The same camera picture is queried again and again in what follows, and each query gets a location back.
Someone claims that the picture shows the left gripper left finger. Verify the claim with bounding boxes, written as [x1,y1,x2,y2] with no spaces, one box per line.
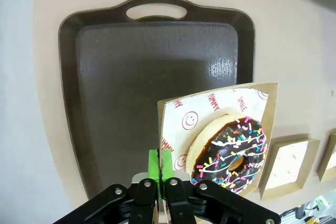
[48,150,160,224]

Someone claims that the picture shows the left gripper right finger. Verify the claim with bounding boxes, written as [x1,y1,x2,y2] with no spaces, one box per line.
[160,149,282,224]

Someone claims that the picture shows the white smiley print paper liner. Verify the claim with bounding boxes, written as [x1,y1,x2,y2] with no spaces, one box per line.
[264,141,309,190]
[160,87,270,180]
[325,142,336,172]

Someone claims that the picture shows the chocolate donut white drizzle sprinkles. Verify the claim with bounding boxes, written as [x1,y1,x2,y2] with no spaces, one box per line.
[186,115,268,193]

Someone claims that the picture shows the brown cardboard donut box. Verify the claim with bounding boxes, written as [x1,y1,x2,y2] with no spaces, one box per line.
[317,132,336,183]
[259,137,321,201]
[153,81,279,224]

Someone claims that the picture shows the dark brown tray with handles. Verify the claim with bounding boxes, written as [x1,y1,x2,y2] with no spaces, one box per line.
[58,0,257,201]

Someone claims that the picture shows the aluminium slotted frame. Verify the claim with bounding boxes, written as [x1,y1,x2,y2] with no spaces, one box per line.
[280,195,336,224]

